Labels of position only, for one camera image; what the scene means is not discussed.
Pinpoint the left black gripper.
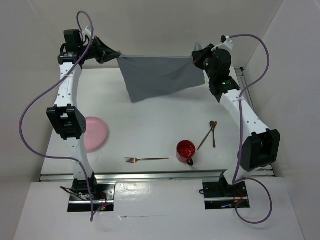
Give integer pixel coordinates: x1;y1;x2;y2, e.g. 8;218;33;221
77;35;120;64

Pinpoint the grey cloth placemat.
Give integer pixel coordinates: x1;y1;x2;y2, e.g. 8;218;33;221
117;55;205;103

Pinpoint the pink plate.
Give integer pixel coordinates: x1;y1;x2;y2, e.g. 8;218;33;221
84;116;108;152

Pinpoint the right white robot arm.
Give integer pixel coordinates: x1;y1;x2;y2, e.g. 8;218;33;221
191;44;281;197

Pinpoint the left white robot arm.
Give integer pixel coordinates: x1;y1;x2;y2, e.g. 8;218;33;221
46;29;121;200

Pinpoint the copper spoon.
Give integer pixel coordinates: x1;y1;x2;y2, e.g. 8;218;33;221
210;120;218;148

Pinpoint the copper knife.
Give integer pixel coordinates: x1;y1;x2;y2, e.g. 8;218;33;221
197;128;213;150

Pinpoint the red mug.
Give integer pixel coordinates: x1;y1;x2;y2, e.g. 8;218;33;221
176;140;196;167

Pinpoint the copper fork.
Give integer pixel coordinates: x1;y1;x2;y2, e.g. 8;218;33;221
124;157;169;164

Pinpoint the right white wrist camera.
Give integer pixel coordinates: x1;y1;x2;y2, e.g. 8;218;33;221
220;35;234;50

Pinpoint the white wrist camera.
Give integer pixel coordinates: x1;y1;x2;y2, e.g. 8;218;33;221
220;35;234;50
82;26;93;38

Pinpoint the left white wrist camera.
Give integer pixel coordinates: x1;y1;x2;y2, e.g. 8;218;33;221
82;26;93;38

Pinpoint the aluminium rail frame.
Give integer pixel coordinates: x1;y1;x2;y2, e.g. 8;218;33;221
39;66;275;182

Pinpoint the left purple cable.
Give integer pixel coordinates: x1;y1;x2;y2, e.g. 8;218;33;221
18;10;111;223

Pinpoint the purple cable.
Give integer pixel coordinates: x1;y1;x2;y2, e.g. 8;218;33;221
18;10;111;223
221;33;273;224

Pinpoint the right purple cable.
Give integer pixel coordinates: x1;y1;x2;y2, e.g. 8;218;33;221
221;33;273;224

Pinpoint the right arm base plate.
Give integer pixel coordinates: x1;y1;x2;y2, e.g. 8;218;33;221
198;182;251;210

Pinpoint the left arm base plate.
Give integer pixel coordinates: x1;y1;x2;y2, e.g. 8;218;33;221
66;181;116;213

